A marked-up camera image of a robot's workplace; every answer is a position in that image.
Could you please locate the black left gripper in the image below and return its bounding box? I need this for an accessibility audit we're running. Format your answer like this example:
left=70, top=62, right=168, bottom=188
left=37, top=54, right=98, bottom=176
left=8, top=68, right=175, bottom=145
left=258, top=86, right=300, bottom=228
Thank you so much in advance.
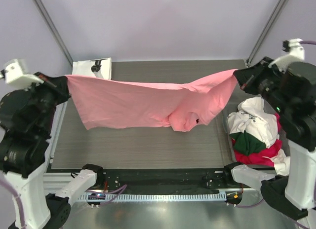
left=23, top=71, right=72, bottom=135

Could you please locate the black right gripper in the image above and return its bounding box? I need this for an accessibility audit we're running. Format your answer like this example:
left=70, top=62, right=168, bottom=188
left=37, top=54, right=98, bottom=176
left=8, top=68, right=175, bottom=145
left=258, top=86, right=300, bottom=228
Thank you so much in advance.
left=235, top=56, right=294, bottom=116

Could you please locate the pink t shirt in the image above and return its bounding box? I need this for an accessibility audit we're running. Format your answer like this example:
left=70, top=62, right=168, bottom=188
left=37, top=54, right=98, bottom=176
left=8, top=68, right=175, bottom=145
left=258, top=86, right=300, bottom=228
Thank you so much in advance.
left=67, top=70, right=237, bottom=132

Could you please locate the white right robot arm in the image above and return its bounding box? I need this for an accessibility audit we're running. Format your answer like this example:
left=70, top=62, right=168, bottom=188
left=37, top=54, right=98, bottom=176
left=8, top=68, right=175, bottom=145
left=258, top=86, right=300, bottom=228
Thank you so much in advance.
left=222, top=57, right=316, bottom=220

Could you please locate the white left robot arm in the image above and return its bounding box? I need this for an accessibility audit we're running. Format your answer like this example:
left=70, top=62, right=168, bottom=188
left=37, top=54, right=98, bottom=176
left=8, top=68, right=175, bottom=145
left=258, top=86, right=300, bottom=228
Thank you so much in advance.
left=0, top=73, right=105, bottom=229

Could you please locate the white crumpled t shirt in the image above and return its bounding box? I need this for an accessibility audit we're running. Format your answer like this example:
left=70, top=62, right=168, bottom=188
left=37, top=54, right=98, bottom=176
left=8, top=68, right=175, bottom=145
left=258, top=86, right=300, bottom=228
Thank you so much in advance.
left=226, top=96, right=290, bottom=176

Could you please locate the folded white printed t shirt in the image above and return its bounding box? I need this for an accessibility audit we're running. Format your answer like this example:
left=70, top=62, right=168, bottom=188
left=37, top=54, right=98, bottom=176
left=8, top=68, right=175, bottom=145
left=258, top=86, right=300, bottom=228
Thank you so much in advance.
left=72, top=58, right=112, bottom=80

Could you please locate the dark green crumpled t shirt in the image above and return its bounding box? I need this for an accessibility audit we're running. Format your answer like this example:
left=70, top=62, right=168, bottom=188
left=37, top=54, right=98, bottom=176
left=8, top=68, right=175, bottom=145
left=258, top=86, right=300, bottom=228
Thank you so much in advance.
left=230, top=131, right=266, bottom=155

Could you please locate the clear plastic bin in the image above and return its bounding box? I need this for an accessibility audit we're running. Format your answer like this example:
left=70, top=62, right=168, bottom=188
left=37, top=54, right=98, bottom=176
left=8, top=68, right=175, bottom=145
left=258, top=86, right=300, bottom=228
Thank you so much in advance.
left=222, top=105, right=237, bottom=162

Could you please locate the magenta crumpled t shirt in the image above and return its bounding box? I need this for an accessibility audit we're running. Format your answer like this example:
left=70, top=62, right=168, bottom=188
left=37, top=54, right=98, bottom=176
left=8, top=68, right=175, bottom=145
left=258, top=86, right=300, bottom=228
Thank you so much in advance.
left=228, top=111, right=286, bottom=167

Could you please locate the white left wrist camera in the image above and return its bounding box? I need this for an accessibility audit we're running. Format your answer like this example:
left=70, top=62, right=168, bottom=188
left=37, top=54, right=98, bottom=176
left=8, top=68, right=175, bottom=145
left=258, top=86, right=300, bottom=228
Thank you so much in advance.
left=0, top=59, right=44, bottom=89

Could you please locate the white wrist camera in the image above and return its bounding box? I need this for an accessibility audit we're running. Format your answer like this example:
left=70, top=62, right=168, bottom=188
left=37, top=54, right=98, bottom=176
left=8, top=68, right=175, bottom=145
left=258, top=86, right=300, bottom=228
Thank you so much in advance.
left=0, top=59, right=44, bottom=89
left=268, top=38, right=305, bottom=71

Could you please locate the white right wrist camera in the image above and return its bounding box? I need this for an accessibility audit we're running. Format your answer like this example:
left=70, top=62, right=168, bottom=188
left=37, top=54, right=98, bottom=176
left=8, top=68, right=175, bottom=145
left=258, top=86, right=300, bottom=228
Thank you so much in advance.
left=268, top=38, right=305, bottom=71

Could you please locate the right aluminium frame post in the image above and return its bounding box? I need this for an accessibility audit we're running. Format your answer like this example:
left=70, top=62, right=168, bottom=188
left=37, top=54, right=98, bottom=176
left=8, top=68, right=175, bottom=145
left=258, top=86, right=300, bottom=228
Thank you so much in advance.
left=244, top=0, right=289, bottom=68

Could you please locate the aluminium frame post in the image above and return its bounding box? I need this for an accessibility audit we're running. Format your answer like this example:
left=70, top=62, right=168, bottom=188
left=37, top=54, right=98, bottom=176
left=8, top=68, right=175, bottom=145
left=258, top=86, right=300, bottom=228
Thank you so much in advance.
left=244, top=0, right=289, bottom=68
left=32, top=0, right=73, bottom=66

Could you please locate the left aluminium frame post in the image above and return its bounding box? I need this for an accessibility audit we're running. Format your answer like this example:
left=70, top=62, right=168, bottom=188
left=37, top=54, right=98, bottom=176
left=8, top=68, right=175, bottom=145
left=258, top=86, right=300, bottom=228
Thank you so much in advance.
left=32, top=0, right=73, bottom=66

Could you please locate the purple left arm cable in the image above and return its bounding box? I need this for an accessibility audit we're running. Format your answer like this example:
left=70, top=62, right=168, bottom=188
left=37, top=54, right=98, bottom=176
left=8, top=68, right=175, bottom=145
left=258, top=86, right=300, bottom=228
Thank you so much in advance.
left=0, top=177, right=25, bottom=229

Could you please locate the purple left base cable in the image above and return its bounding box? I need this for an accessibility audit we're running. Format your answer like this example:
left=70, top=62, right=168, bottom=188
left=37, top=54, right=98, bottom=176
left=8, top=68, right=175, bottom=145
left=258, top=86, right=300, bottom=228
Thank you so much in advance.
left=87, top=183, right=128, bottom=205

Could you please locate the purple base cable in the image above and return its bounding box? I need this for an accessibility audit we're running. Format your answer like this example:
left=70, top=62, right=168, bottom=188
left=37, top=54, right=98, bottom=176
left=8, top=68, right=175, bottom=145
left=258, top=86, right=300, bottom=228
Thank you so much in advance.
left=227, top=199, right=265, bottom=210
left=87, top=183, right=128, bottom=205

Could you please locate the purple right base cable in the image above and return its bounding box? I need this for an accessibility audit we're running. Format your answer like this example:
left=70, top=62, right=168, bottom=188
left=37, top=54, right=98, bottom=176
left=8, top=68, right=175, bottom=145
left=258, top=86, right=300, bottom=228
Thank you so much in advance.
left=227, top=199, right=265, bottom=210

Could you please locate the white slotted cable duct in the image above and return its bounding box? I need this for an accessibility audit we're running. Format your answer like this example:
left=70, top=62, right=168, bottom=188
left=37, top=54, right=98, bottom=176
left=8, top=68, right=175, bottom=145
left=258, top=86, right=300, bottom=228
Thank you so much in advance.
left=77, top=191, right=227, bottom=203

